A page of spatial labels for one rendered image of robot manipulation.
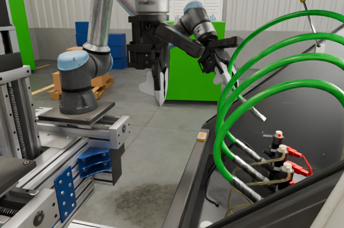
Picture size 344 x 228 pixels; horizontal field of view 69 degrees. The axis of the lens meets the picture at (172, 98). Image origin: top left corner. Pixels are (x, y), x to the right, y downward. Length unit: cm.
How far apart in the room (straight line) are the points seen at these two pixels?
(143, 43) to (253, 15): 661
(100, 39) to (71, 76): 20
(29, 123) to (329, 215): 89
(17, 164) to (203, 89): 349
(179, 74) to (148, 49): 344
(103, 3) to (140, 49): 56
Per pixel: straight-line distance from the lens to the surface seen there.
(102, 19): 111
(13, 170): 77
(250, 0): 710
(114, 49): 689
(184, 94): 407
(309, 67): 103
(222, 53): 86
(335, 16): 74
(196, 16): 93
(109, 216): 210
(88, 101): 106
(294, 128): 109
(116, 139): 102
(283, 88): 44
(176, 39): 55
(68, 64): 103
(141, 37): 59
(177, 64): 396
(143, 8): 56
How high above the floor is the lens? 141
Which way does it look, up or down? 19 degrees down
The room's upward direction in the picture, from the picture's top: straight up
